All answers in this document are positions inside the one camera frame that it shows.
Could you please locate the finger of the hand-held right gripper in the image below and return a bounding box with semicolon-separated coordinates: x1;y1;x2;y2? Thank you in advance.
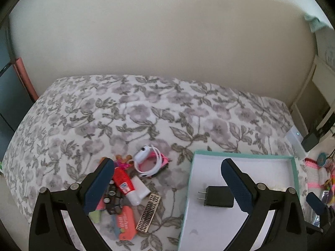
306;192;332;234

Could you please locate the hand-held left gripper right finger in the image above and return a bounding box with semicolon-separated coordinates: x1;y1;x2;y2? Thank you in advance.
220;158;308;251

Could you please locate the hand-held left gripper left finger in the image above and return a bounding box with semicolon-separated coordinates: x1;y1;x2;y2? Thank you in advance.
28;158;116;251

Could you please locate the black toy car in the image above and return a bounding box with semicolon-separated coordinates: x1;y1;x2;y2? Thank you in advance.
103;180;124;215

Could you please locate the red tube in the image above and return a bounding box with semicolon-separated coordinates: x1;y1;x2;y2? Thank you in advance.
112;167;141;206

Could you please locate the teal-rimmed white tray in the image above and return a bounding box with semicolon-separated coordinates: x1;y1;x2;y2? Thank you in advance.
177;150;300;251

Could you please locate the black plug charger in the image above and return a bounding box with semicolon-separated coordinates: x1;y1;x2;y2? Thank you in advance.
197;186;234;210

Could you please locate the pink crocheted mat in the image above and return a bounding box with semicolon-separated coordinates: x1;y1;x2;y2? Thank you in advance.
305;157;335;190

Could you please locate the green eraser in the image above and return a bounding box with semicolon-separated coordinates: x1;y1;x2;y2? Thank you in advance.
89;209;101;224

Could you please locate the pink toy dog figure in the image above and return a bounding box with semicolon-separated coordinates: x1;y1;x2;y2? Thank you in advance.
114;155;134;172

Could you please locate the white rounded block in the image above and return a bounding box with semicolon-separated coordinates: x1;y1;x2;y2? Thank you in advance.
131;176;151;198

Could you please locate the orange eraser box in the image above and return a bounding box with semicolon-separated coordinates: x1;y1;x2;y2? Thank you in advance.
117;205;137;240

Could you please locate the gold and black buckle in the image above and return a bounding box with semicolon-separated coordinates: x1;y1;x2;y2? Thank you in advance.
135;193;161;233

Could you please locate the black power adapter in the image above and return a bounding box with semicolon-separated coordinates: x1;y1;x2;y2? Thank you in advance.
301;128;322;152

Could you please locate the white device with light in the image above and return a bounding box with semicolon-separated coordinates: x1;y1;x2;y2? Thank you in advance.
285;126;307;159

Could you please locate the grey floral blanket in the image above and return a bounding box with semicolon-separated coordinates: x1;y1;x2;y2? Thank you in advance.
1;74;309;251

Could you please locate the white shelf unit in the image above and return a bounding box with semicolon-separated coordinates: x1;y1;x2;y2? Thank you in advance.
289;26;335;139

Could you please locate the dark cabinet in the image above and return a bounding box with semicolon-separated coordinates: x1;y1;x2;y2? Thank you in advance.
0;26;34;163

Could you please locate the pink pole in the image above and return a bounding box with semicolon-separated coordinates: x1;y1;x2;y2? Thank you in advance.
14;58;39;102

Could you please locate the teal cloth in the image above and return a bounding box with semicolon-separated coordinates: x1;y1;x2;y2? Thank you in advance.
304;13;322;32

